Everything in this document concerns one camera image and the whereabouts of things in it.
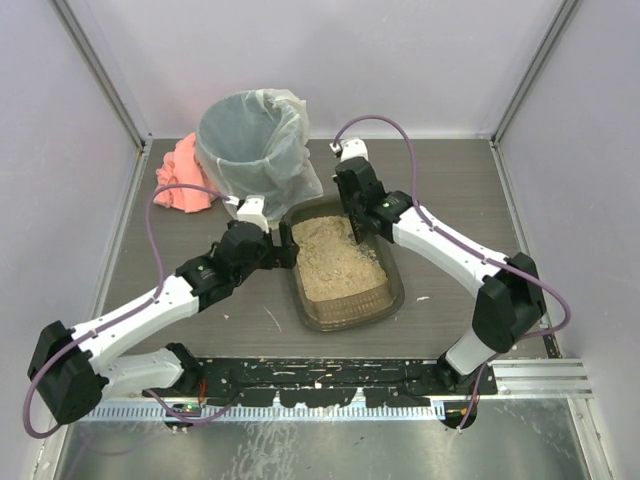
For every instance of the aluminium frame post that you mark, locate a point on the aluminium frame post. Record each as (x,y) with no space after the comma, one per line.
(89,55)
(553,33)

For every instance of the black slotted litter scoop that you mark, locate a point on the black slotted litter scoop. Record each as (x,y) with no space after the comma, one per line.
(358,230)

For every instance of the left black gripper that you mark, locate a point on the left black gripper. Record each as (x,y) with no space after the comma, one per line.
(275,248)

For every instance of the dark translucent litter box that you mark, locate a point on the dark translucent litter box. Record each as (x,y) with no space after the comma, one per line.
(338,284)

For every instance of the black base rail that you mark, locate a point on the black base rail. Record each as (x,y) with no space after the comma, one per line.
(321,383)

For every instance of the left aluminium frame post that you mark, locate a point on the left aluminium frame post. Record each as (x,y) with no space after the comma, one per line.
(89,55)

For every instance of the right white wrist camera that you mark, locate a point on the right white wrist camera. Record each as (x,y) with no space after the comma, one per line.
(348,149)

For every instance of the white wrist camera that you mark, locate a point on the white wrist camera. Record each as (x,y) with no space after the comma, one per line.
(348,149)
(250,210)

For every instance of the white slotted cable duct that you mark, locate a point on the white slotted cable duct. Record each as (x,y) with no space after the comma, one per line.
(152,412)

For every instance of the pink crumpled cloth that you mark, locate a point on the pink crumpled cloth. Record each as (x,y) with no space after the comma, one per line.
(187,186)

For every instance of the right aluminium frame post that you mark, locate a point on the right aluminium frame post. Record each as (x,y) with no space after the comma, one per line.
(553,33)

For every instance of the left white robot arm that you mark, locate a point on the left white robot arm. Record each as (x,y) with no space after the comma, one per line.
(73,369)

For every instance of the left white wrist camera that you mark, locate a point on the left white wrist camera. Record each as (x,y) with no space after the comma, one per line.
(250,210)

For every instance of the bin with plastic liner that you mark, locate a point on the bin with plastic liner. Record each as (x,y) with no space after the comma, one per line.
(255,143)

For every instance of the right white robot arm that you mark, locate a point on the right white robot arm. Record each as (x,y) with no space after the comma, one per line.
(508,302)

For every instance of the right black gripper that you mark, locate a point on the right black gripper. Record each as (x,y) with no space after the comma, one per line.
(355,201)

